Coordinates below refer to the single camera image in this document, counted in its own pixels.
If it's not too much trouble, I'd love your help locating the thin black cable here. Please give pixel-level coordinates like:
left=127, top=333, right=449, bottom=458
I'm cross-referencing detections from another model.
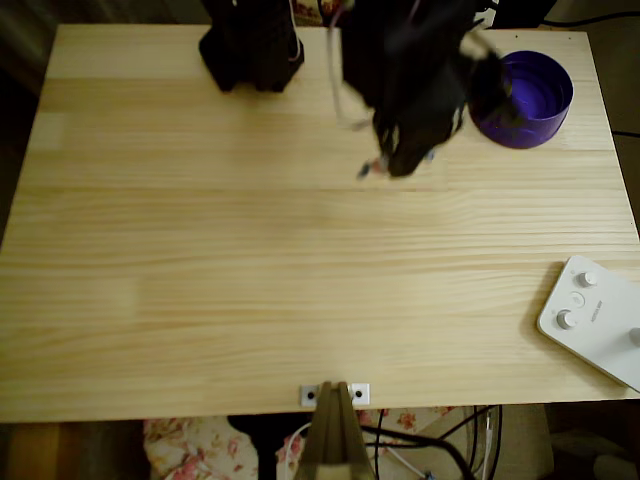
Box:
left=467, top=404, right=504, bottom=480

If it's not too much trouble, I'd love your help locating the candy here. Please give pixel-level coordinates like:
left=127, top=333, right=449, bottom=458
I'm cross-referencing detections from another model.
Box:
left=355, top=149, right=436, bottom=181

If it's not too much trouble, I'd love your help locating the white lamp base with knobs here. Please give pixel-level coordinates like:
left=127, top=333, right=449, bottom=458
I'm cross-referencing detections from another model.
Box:
left=536, top=254, right=640, bottom=394

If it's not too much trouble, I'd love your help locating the white cable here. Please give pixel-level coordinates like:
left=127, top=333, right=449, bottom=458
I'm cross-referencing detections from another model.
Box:
left=276, top=422, right=314, bottom=480
left=387, top=447, right=426, bottom=480

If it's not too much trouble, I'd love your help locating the floral cloth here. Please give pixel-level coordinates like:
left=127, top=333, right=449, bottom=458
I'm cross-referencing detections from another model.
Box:
left=143, top=405, right=471, bottom=480
left=293, top=0, right=346, bottom=21

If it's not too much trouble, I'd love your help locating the thick black cable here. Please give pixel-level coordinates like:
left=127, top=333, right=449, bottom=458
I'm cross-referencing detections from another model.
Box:
left=359, top=423, right=476, bottom=480

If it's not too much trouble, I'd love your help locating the beige cushion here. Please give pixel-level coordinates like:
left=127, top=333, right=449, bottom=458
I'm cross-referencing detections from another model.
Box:
left=414, top=404, right=554, bottom=480

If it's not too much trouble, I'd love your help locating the silver metal corner bracket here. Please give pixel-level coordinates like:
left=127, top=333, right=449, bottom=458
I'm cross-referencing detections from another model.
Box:
left=299, top=382, right=371, bottom=406

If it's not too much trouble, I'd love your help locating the purple bowl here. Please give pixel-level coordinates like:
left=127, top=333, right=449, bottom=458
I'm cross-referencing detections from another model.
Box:
left=467, top=49, right=575, bottom=150

